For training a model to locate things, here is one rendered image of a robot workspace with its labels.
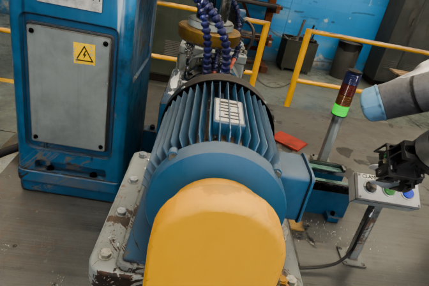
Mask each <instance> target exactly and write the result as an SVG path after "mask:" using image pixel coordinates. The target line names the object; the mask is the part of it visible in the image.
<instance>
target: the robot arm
mask: <svg viewBox="0 0 429 286"><path fill-rule="evenodd" d="M360 104H361V109H362V111H363V114H364V115H365V117H366V118H367V119H368V120H369V121H382V120H385V121H387V119H393V118H397V117H403V116H409V115H413V114H419V113H423V112H429V59H428V60H426V61H424V62H422V63H420V64H419V65H417V66H416V67H415V69H414V70H413V71H411V72H409V73H406V74H405V75H402V76H400V77H398V78H395V79H393V80H390V81H389V82H386V83H383V84H379V85H377V84H376V85H374V86H372V87H368V88H366V89H364V90H363V91H362V92H361V96H360ZM383 147H386V150H385V151H383V150H380V149H382V148H383ZM373 152H374V153H379V160H380V161H379V162H378V164H373V165H370V166H369V167H368V168H369V169H372V170H374V171H375V174H376V177H378V178H377V179H376V180H371V181H370V183H372V184H377V185H379V186H380V187H382V188H386V189H389V190H395V191H398V192H403V193H405V192H409V191H411V190H412V189H415V188H416V186H415V185H418V184H421V183H422V180H423V179H424V178H425V174H427V175H429V130H427V131H426V132H424V133H422V134H421V135H420V136H419V137H418V138H416V139H415V140H413V141H409V140H403V141H402V142H400V143H399V144H390V143H385V144H384V145H382V146H380V147H379V148H377V149H376V150H374V151H373ZM385 152H386V153H385Z"/></svg>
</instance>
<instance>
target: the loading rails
mask: <svg viewBox="0 0 429 286"><path fill-rule="evenodd" d="M310 166H311V168H312V170H313V173H314V175H315V183H314V186H313V188H312V191H311V194H310V196H309V199H308V202H307V204H306V207H305V210H304V212H308V213H316V214H320V215H324V217H325V219H326V221H327V222H335V223H337V222H338V220H339V217H340V218H343V216H344V214H345V212H346V210H347V207H348V205H349V203H350V202H349V184H348V183H346V182H342V179H343V177H344V175H345V172H346V169H345V167H344V166H343V165H342V164H338V163H331V162H324V161H319V160H312V159H310Z"/></svg>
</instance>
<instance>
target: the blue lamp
mask: <svg viewBox="0 0 429 286"><path fill-rule="evenodd" d="M361 76H362V75H355V74H352V73H349V72H348V71H346V73H345V76H344V78H343V82H344V83H345V84H348V85H350V86H358V84H359V81H360V79H361Z"/></svg>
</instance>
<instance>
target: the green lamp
mask: <svg viewBox="0 0 429 286"><path fill-rule="evenodd" d="M348 110H349V107H342V106H339V105H337V104H336V103H335V104H334V106H333V109H332V113H333V114H335V115H337V116H341V117H345V116H346V115H347V113H348Z"/></svg>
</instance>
